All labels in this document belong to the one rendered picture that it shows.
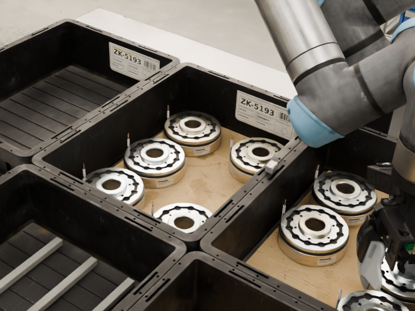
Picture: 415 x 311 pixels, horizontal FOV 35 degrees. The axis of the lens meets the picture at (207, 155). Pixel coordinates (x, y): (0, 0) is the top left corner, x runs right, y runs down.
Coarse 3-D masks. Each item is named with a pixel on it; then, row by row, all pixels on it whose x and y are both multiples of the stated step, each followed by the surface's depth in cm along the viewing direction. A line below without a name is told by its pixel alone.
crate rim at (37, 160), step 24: (168, 72) 120; (216, 72) 121; (264, 96) 116; (96, 120) 106; (288, 144) 103; (48, 168) 96; (264, 168) 99; (96, 192) 92; (240, 192) 93; (144, 216) 89; (216, 216) 90; (192, 240) 85
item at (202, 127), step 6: (180, 120) 119; (186, 120) 119; (192, 120) 120; (198, 120) 119; (180, 126) 118; (186, 126) 118; (204, 126) 118; (186, 132) 117; (192, 132) 117; (198, 132) 117
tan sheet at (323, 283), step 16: (272, 240) 100; (352, 240) 101; (256, 256) 97; (272, 256) 98; (352, 256) 98; (272, 272) 95; (288, 272) 95; (304, 272) 95; (320, 272) 95; (336, 272) 96; (352, 272) 96; (304, 288) 93; (320, 288) 93; (336, 288) 93; (352, 288) 93
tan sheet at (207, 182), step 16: (224, 128) 124; (224, 144) 120; (192, 160) 116; (208, 160) 116; (224, 160) 116; (192, 176) 112; (208, 176) 112; (224, 176) 112; (160, 192) 108; (176, 192) 109; (192, 192) 109; (208, 192) 109; (224, 192) 109; (144, 208) 105; (160, 208) 105; (208, 208) 106
